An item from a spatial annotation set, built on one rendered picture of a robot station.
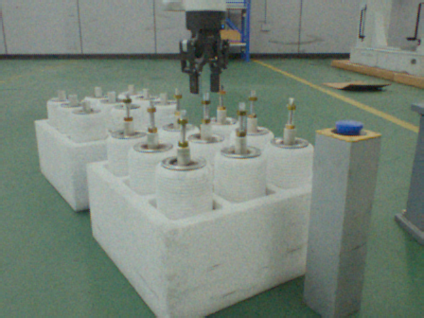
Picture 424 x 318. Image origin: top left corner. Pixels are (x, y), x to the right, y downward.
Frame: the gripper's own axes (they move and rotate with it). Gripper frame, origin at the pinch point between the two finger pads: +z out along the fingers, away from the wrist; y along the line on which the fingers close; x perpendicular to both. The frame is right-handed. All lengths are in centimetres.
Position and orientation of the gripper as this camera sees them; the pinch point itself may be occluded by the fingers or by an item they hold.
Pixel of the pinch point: (205, 87)
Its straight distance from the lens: 82.6
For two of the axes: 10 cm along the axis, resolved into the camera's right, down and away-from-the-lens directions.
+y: 5.5, -2.5, 8.0
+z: 0.0, 9.5, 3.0
